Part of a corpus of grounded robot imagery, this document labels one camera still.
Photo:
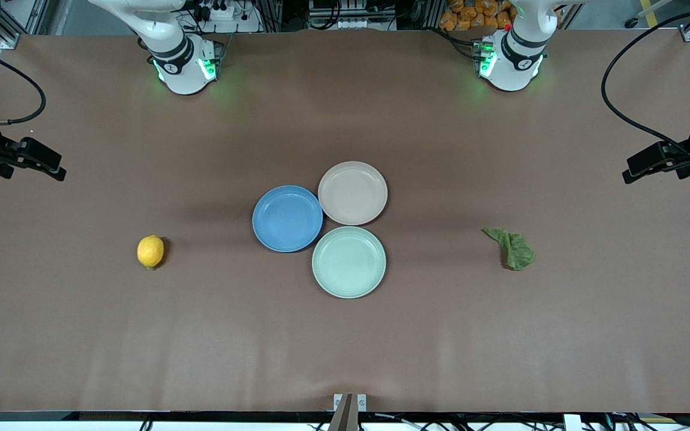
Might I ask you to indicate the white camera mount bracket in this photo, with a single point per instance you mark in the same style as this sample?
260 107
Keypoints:
362 402

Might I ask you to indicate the bag of orange fruit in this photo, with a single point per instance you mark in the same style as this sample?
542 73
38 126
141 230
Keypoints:
471 15

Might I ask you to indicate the green lettuce leaf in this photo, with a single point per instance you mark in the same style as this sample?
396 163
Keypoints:
516 250

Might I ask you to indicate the blue plate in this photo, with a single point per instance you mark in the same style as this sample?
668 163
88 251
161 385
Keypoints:
287 218

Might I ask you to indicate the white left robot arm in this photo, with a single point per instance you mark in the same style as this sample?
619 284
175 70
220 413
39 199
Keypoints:
516 57

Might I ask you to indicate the light green plate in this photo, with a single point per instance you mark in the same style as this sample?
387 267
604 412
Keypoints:
349 262

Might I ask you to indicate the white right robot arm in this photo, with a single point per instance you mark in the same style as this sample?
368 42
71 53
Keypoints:
180 57

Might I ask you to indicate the grey camera mount beam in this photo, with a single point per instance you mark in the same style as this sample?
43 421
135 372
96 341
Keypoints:
345 416

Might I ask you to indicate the yellow lemon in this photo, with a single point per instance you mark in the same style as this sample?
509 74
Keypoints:
150 251

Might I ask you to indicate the beige plate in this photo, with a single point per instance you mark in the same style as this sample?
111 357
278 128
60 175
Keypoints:
353 193

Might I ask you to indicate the white power strip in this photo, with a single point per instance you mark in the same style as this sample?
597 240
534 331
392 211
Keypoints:
225 15

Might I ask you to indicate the brown table cover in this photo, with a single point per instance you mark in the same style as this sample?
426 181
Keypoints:
345 347

